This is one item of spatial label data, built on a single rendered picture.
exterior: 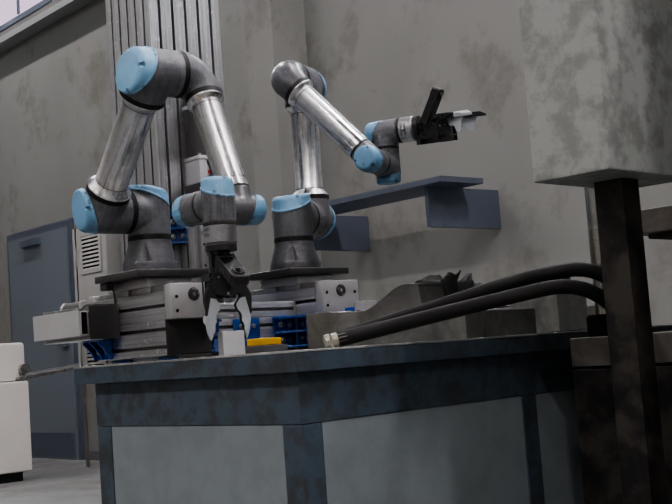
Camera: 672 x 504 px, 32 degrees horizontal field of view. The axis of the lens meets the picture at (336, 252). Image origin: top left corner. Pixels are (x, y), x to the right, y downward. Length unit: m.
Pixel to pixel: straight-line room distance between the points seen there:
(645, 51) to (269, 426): 0.96
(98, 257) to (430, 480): 1.61
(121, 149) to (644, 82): 1.35
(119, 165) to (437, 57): 4.34
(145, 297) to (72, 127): 7.83
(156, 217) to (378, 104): 4.47
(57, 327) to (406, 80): 4.44
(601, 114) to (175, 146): 1.64
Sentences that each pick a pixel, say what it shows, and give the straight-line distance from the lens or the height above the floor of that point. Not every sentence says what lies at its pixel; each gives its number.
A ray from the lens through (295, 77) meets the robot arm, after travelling 3.45.
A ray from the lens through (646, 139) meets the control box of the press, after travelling 2.16.
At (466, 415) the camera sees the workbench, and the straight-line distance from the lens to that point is 2.33.
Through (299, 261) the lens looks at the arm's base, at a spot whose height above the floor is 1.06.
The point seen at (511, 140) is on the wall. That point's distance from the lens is 6.64.
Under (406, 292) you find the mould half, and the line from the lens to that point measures 2.63.
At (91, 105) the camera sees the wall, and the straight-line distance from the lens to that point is 10.52.
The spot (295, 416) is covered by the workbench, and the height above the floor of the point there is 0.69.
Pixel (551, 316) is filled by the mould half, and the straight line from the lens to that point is 2.91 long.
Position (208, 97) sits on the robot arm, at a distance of 2.87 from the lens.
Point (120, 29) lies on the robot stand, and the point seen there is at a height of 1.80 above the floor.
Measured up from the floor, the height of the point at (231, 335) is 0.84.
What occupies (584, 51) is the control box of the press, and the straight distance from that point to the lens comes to 2.09.
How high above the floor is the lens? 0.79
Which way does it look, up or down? 5 degrees up
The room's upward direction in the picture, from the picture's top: 4 degrees counter-clockwise
